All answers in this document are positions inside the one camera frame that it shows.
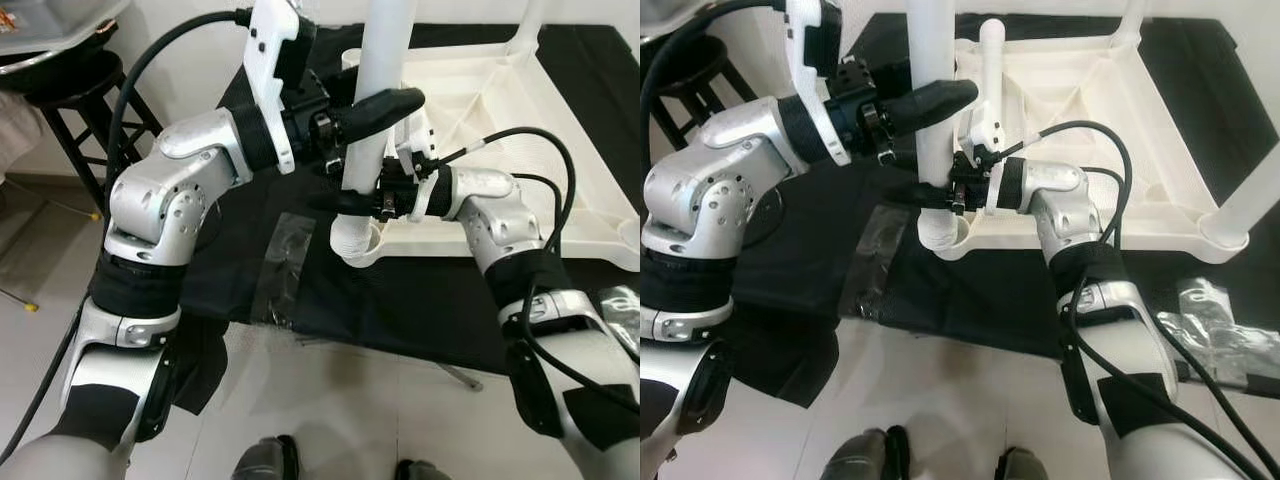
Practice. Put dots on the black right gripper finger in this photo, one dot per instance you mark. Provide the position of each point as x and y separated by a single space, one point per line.
340 203
915 195

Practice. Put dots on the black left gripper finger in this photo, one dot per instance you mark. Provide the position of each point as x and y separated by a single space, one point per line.
935 100
385 108

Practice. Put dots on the white plastic children table top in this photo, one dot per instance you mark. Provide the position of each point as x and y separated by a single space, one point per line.
560 140
1150 130

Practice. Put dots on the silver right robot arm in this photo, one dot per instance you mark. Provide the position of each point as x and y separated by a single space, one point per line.
1130 350
580 360

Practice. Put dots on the clear tape strip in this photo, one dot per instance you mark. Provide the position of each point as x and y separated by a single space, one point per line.
285 260
875 260
1215 330
620 310

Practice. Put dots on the black tablecloth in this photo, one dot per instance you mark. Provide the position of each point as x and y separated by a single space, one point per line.
400 300
950 290

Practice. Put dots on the black round stool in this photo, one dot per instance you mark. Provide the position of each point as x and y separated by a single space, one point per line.
700 60
80 80

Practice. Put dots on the black round bowl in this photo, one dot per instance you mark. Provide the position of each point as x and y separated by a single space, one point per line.
50 55

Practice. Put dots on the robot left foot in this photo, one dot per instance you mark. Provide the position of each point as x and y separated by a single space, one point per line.
262 460
860 455

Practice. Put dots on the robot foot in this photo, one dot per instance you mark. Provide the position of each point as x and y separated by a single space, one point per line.
1020 465
262 460
420 470
860 455

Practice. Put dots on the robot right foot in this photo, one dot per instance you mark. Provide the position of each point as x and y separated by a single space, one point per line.
1020 465
420 470

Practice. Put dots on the clear plastic storage container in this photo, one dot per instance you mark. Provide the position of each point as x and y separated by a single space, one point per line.
40 15

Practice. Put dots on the beige cloth covered table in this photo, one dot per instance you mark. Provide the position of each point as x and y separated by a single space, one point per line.
15 130

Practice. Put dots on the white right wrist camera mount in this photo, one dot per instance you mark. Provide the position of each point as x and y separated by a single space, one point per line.
993 190
420 140

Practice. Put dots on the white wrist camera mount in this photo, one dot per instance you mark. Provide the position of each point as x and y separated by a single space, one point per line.
420 140
805 50
993 190
268 60

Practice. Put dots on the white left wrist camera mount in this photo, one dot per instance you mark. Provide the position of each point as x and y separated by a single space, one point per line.
805 50
268 60

